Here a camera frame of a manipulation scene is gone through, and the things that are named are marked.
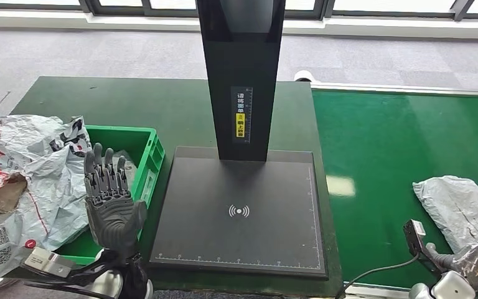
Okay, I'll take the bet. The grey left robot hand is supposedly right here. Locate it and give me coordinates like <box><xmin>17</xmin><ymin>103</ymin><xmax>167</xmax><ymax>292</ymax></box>
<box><xmin>83</xmin><ymin>143</ymin><xmax>148</xmax><ymax>259</ymax></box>

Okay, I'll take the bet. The grey parcel bag red stripe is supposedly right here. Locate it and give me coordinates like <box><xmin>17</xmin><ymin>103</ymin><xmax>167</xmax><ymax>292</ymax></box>
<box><xmin>111</xmin><ymin>149</ymin><xmax>138</xmax><ymax>189</ymax></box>

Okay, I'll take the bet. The grey parcel bag torn hole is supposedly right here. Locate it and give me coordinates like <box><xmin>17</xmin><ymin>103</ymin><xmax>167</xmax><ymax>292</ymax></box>
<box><xmin>0</xmin><ymin>117</ymin><xmax>93</xmax><ymax>288</ymax></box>

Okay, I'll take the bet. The plain grey parcel bag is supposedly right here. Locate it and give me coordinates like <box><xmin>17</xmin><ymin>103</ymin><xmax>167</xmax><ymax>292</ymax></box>
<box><xmin>413</xmin><ymin>175</ymin><xmax>478</xmax><ymax>299</ymax></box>

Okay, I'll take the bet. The black inbound scanner machine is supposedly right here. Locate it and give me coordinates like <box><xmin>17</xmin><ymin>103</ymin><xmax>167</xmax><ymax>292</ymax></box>
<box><xmin>150</xmin><ymin>0</ymin><xmax>329</xmax><ymax>280</ymax></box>

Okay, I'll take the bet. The green conveyor belt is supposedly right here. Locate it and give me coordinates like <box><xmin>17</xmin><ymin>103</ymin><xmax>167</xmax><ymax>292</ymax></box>
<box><xmin>294</xmin><ymin>70</ymin><xmax>478</xmax><ymax>299</ymax></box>

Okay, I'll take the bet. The green plastic crate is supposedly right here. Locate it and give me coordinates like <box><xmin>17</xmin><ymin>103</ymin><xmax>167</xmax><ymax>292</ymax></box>
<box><xmin>53</xmin><ymin>125</ymin><xmax>166</xmax><ymax>266</ymax></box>

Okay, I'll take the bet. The black yellow label sticker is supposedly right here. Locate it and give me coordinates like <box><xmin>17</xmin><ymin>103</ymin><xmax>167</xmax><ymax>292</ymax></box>
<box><xmin>230</xmin><ymin>85</ymin><xmax>254</xmax><ymax>145</ymax></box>

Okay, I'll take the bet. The white window sill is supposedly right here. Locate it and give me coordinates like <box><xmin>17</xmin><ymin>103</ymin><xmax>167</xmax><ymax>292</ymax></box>
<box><xmin>0</xmin><ymin>8</ymin><xmax>478</xmax><ymax>40</ymax></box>

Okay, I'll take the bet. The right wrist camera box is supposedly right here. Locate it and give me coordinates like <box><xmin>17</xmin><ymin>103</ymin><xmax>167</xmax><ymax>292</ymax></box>
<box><xmin>402</xmin><ymin>219</ymin><xmax>444</xmax><ymax>277</ymax></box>

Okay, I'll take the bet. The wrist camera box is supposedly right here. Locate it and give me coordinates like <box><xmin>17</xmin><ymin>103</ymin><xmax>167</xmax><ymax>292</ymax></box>
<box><xmin>24</xmin><ymin>247</ymin><xmax>75</xmax><ymax>278</ymax></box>
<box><xmin>402</xmin><ymin>219</ymin><xmax>444</xmax><ymax>277</ymax></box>

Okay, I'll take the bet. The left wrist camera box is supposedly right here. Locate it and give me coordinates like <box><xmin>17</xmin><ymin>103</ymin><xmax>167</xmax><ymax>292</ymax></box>
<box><xmin>24</xmin><ymin>247</ymin><xmax>75</xmax><ymax>278</ymax></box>

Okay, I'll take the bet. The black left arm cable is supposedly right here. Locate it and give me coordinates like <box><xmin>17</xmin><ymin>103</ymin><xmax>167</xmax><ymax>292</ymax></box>
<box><xmin>24</xmin><ymin>252</ymin><xmax>118</xmax><ymax>299</ymax></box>

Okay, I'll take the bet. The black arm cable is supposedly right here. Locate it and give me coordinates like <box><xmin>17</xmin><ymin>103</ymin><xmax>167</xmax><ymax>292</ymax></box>
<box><xmin>335</xmin><ymin>252</ymin><xmax>421</xmax><ymax>299</ymax></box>
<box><xmin>24</xmin><ymin>252</ymin><xmax>118</xmax><ymax>299</ymax></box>

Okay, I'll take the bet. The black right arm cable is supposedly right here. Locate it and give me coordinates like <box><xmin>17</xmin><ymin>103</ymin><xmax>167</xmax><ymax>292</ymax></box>
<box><xmin>335</xmin><ymin>252</ymin><xmax>421</xmax><ymax>299</ymax></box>

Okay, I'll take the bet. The dark window frame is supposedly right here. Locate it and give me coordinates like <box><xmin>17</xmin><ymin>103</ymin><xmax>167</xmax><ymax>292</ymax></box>
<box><xmin>0</xmin><ymin>0</ymin><xmax>478</xmax><ymax>21</ymax></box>

